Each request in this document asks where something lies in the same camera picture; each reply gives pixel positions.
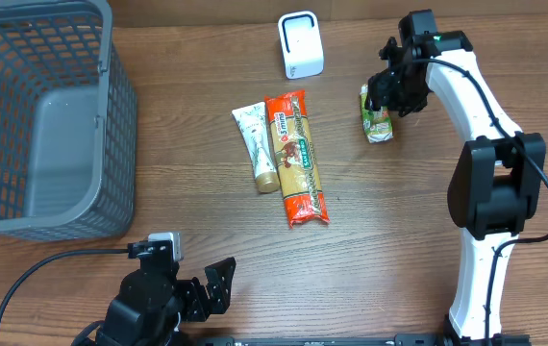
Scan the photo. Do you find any white bamboo tube bottle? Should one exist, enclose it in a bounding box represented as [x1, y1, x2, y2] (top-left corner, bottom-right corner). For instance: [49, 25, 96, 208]
[231, 102, 280, 193]

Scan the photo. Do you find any grey plastic basket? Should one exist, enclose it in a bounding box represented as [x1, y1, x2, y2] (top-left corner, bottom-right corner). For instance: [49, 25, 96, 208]
[0, 0, 137, 241]

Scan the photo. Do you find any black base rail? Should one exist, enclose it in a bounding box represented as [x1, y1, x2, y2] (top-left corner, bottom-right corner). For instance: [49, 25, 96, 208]
[193, 334, 532, 346]

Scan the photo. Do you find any green tea drink carton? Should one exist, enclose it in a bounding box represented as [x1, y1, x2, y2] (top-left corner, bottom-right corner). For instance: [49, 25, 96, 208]
[360, 84, 393, 143]

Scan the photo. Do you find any San Remo spaghetti pack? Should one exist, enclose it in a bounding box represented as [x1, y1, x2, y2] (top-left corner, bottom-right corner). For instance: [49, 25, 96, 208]
[265, 90, 330, 226]

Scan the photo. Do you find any white barcode scanner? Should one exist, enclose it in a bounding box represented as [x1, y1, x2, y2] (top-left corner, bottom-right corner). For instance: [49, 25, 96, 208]
[278, 11, 324, 80]

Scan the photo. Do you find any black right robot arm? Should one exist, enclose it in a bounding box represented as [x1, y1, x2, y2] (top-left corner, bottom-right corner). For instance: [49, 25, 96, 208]
[364, 10, 546, 345]

